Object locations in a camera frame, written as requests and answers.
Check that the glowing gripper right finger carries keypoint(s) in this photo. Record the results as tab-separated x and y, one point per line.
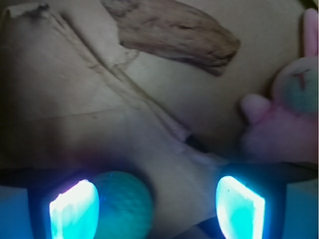
248	203

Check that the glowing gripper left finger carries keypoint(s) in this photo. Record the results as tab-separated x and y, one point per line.
63	205

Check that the green dimpled ball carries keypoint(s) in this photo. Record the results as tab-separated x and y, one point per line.
126	206

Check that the pink plush bunny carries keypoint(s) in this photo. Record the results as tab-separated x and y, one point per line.
285	128

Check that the brown paper bag bin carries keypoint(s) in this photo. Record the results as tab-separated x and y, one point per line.
72	96

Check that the brown wood piece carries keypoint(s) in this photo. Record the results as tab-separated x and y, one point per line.
175	31

